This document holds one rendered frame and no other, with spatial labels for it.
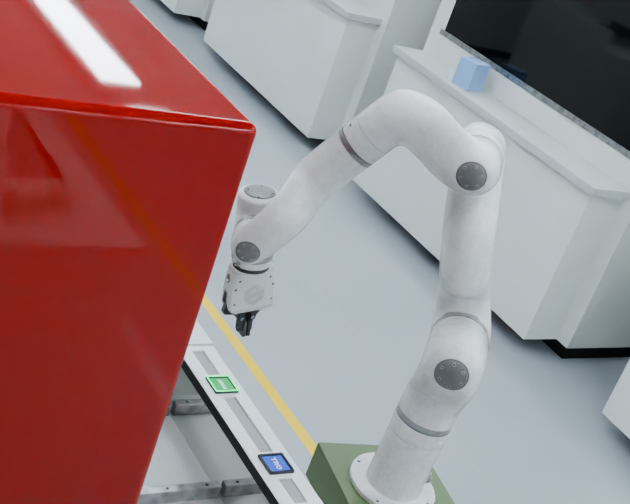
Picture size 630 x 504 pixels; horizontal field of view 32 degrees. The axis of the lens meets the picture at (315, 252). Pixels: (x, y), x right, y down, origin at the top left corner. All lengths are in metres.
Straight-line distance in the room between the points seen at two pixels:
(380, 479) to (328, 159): 0.68
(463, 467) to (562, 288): 1.28
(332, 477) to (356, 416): 1.97
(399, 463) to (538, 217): 3.08
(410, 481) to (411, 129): 0.74
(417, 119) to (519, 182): 3.36
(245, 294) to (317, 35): 4.72
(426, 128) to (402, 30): 4.76
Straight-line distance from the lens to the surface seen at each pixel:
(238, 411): 2.30
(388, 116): 1.98
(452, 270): 2.06
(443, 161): 1.93
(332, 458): 2.35
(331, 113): 6.78
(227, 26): 7.81
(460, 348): 2.06
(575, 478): 4.56
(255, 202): 2.08
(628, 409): 4.86
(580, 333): 5.37
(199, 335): 2.49
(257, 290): 2.20
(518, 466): 4.44
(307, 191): 2.04
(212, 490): 2.26
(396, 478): 2.27
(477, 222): 2.03
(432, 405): 2.16
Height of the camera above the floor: 2.21
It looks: 24 degrees down
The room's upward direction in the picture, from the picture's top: 20 degrees clockwise
